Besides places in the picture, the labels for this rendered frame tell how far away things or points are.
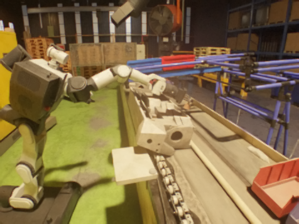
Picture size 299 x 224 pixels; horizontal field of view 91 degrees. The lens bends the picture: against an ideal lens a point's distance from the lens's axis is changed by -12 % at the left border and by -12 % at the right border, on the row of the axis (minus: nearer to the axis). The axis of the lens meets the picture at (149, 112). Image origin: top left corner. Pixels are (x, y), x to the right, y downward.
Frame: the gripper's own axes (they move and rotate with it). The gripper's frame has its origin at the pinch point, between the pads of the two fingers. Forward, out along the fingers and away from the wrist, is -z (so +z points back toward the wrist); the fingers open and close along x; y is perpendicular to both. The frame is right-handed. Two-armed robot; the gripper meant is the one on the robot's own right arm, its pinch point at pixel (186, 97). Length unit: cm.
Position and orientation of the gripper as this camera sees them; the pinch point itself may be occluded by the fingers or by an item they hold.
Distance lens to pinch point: 124.2
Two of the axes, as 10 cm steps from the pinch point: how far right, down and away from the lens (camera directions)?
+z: -8.9, -3.3, -3.1
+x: -4.1, 8.8, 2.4
